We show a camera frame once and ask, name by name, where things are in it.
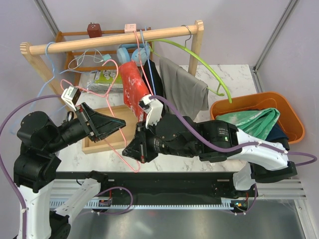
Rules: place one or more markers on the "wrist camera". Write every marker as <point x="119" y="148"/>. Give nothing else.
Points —
<point x="70" y="96"/>
<point x="153" y="108"/>

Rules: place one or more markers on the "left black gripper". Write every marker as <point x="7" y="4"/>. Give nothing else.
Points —
<point x="99" y="123"/>

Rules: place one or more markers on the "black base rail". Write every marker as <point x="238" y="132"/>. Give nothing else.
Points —
<point x="125" y="191"/>

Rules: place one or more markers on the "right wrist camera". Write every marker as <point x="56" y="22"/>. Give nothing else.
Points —
<point x="153" y="108"/>

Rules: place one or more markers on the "green snack package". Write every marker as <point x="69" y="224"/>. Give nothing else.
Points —
<point x="104" y="76"/>

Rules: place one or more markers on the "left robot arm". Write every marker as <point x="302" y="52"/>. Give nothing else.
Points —
<point x="34" y="170"/>

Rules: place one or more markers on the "pink cube plug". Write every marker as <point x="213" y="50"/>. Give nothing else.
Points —
<point x="130" y="27"/>

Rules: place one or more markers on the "wooden clothes rack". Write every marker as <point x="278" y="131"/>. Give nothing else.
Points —
<point x="33" y="53"/>

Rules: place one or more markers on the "dark red cube plug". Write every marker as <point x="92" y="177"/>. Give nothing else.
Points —
<point x="94" y="30"/>

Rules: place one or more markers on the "navy blue denim trousers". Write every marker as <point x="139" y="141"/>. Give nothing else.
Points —
<point x="277" y="135"/>

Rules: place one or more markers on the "brown wooden shelf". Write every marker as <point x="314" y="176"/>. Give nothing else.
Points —
<point x="100" y="68"/>

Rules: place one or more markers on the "red tie-dye trousers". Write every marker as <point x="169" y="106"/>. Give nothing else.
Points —
<point x="134" y="89"/>

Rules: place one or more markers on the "silver foil package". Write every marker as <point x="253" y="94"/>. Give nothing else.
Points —
<point x="100" y="88"/>

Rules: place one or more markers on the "black trousers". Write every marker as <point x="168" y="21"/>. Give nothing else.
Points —
<point x="156" y="77"/>

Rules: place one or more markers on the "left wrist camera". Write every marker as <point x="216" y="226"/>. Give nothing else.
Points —
<point x="70" y="96"/>

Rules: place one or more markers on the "light blue headphones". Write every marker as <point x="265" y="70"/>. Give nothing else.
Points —
<point x="124" y="54"/>

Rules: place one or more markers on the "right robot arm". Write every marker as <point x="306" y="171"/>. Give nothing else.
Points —
<point x="213" y="141"/>

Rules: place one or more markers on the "green tie-dye trousers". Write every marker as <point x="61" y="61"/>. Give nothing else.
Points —
<point x="257" y="123"/>

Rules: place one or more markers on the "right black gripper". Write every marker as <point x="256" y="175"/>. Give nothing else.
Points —
<point x="139" y="146"/>

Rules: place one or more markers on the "orange plastic basket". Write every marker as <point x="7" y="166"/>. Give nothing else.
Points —
<point x="288" y="120"/>

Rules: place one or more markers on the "grey trousers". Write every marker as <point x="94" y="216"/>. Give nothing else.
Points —
<point x="187" y="93"/>

